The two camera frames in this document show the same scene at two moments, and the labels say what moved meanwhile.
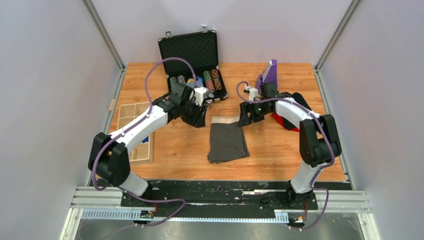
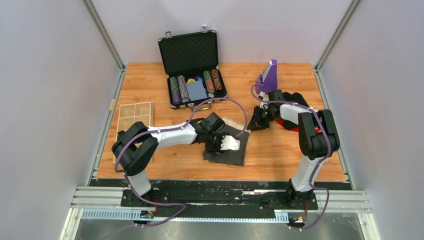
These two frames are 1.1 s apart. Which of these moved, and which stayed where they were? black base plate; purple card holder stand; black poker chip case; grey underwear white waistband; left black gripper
Moved: grey underwear white waistband; left black gripper
Stayed: purple card holder stand; black poker chip case; black base plate
